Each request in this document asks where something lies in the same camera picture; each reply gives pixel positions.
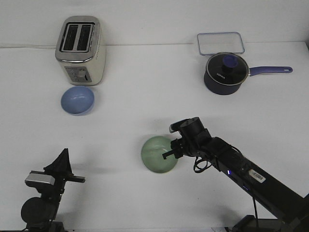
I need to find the blue bowl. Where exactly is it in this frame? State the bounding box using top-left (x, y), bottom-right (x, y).
top-left (60, 86), bottom-right (95, 116)

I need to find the dark blue saucepan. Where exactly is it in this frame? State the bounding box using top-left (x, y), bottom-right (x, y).
top-left (204, 66), bottom-right (293, 95)

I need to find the glass saucepan lid blue knob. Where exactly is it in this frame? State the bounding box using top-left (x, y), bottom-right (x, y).
top-left (206, 52), bottom-right (249, 86)

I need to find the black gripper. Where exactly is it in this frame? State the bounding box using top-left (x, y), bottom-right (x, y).
top-left (162, 117), bottom-right (212, 160)
top-left (30, 148), bottom-right (85, 193)

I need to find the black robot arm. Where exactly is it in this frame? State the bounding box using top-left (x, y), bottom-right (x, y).
top-left (162, 117), bottom-right (309, 232)
top-left (21, 148), bottom-right (85, 232)

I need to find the clear container blue-rimmed lid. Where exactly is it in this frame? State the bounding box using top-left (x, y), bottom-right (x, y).
top-left (197, 32), bottom-right (245, 56)

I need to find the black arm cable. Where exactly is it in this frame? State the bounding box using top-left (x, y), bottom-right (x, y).
top-left (193, 154), bottom-right (260, 232)

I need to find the green bowl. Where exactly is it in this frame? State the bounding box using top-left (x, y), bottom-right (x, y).
top-left (141, 136), bottom-right (178, 174)

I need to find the silver two-slot toaster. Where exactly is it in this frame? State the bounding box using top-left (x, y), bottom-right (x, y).
top-left (55, 15), bottom-right (106, 86)

